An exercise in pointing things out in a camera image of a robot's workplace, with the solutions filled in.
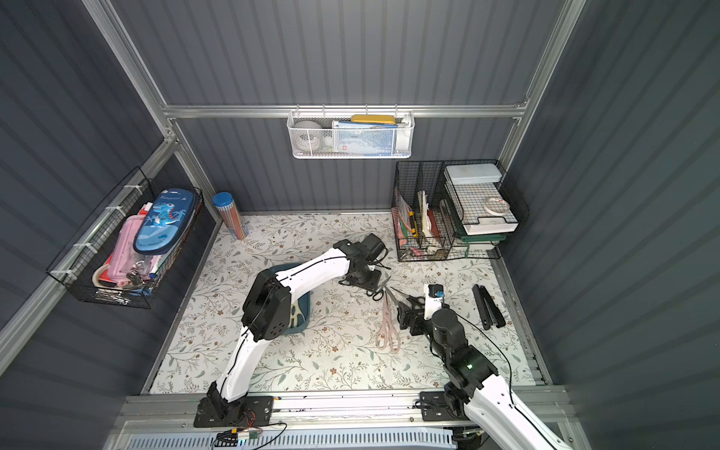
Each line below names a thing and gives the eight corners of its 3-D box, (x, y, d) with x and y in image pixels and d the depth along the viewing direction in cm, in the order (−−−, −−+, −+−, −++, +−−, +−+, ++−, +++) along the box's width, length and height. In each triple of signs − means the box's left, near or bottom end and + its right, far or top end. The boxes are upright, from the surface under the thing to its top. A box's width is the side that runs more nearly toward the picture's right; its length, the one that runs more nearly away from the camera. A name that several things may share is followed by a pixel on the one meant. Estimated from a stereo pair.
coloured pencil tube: (235, 243, 113) (215, 209, 98) (230, 230, 118) (210, 195, 103) (250, 237, 115) (232, 203, 100) (245, 225, 119) (227, 190, 104)
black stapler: (482, 329, 90) (485, 326, 88) (471, 288, 99) (473, 284, 97) (504, 329, 90) (507, 326, 88) (490, 288, 99) (493, 284, 97)
